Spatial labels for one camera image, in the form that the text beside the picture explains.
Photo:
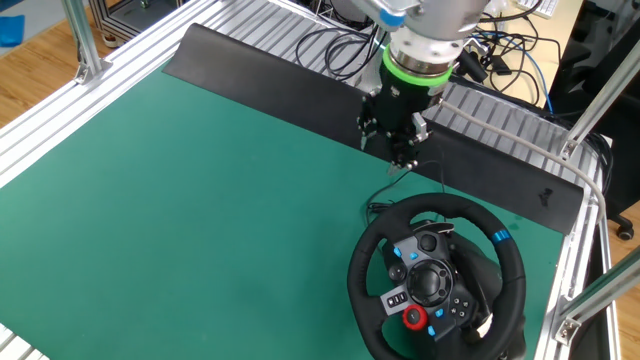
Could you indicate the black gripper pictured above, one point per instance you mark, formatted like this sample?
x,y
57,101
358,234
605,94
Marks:
x,y
400,105

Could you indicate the black racing steering wheel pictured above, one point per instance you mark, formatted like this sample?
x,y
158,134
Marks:
x,y
360,270

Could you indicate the aluminium cart frame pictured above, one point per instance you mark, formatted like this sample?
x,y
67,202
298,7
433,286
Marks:
x,y
112,20

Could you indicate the light wooden desk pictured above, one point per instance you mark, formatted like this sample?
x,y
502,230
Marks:
x,y
567,30

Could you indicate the black foam strip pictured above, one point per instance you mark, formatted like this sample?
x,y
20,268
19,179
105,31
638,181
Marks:
x,y
275,85

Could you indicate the green table mat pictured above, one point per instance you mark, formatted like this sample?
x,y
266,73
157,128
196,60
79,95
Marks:
x,y
200,225

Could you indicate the white computer keyboard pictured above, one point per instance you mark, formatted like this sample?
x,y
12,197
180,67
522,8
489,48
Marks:
x,y
542,7

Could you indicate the aluminium frame post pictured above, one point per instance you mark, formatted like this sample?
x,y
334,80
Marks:
x,y
600,100
80,30
600,292

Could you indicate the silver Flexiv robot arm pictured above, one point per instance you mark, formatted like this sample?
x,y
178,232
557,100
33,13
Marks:
x,y
440,25

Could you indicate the black office chair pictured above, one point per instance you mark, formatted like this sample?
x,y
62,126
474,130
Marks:
x,y
620,125

